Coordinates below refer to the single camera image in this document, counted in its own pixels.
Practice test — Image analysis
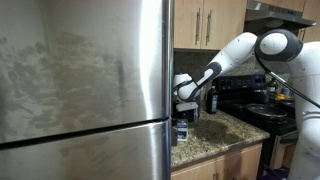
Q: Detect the silver black pepper grinder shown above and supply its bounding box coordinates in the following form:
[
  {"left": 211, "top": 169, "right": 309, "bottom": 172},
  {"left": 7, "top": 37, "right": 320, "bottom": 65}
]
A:
[{"left": 176, "top": 119, "right": 190, "bottom": 143}]

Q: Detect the wooden wall cabinet door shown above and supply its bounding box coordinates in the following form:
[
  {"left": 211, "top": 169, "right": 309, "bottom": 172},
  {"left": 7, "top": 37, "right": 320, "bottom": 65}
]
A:
[
  {"left": 173, "top": 0, "right": 203, "bottom": 50},
  {"left": 201, "top": 0, "right": 248, "bottom": 51}
]

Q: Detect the wooden base cabinet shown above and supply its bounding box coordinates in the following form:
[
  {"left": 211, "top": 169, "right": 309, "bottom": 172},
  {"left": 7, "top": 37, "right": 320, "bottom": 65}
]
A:
[{"left": 170, "top": 142, "right": 264, "bottom": 180}]

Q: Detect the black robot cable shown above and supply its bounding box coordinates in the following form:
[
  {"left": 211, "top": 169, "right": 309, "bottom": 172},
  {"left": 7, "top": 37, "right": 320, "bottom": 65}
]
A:
[{"left": 253, "top": 43, "right": 320, "bottom": 109}]

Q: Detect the dark olive oil bottle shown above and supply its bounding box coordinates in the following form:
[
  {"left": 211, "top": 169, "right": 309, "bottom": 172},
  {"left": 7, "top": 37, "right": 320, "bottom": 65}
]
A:
[{"left": 205, "top": 85, "right": 219, "bottom": 115}]

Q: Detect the black frying pan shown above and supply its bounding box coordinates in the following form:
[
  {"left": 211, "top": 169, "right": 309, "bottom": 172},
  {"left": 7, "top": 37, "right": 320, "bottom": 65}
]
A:
[{"left": 244, "top": 102, "right": 289, "bottom": 122}]

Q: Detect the metal cabinet handle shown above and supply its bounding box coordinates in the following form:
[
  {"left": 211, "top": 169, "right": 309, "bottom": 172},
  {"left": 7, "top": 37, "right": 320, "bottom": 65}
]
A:
[
  {"left": 195, "top": 7, "right": 202, "bottom": 46},
  {"left": 205, "top": 9, "right": 213, "bottom": 47}
]

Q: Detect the black stove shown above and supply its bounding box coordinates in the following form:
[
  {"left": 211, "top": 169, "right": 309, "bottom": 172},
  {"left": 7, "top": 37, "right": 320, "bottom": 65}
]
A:
[{"left": 212, "top": 73, "right": 298, "bottom": 169}]

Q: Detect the green bottle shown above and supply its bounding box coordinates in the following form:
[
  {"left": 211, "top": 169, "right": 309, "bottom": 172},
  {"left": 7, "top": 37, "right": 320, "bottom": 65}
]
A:
[{"left": 266, "top": 78, "right": 279, "bottom": 94}]

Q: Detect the black pot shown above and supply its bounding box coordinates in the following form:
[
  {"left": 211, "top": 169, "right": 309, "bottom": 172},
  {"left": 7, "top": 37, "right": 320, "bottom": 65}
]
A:
[{"left": 252, "top": 88, "right": 270, "bottom": 104}]

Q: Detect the steel range hood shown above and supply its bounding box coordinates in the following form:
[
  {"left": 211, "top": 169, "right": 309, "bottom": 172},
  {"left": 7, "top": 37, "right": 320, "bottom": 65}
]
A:
[{"left": 244, "top": 0, "right": 317, "bottom": 36}]

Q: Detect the stainless steel refrigerator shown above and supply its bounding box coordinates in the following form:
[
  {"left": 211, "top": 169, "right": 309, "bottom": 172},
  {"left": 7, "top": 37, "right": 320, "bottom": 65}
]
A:
[{"left": 0, "top": 0, "right": 176, "bottom": 180}]

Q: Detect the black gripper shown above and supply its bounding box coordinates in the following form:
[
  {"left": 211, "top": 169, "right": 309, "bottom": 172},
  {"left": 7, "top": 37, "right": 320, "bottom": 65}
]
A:
[{"left": 173, "top": 101, "right": 200, "bottom": 123}]

